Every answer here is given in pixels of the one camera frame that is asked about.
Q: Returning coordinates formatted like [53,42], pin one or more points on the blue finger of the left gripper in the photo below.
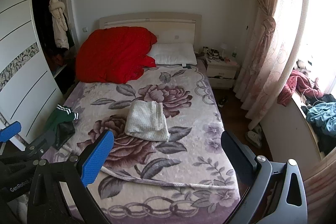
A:
[8,132]

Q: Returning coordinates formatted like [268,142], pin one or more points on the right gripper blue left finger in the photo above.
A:
[94,156]

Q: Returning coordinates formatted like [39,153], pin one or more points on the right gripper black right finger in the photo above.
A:
[240,156]

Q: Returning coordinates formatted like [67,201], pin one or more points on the white tweed jacket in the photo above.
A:
[147,121]

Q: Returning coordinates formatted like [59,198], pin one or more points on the teal clothes on sill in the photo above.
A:
[320,114]

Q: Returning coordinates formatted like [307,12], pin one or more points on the red clothes on sill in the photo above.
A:
[298,82]

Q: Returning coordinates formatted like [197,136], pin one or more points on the white shoe on floor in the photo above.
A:
[255,136]

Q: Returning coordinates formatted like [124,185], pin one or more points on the green striped garment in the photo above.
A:
[61,123]

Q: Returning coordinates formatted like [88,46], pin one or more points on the floral purple bed blanket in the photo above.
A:
[187,179]

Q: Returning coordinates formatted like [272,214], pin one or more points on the white sliding wardrobe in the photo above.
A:
[36,75]

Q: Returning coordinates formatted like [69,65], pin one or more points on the white bedside table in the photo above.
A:
[221,70]

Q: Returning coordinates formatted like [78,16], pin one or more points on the red duvet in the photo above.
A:
[115,55]

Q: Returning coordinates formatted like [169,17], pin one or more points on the cream hanging coat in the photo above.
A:
[60,27]

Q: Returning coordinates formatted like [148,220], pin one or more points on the white pillow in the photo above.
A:
[173,54]

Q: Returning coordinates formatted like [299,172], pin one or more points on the beige bed headboard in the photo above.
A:
[168,27]

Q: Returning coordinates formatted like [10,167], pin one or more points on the pink floral curtain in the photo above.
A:
[271,53]

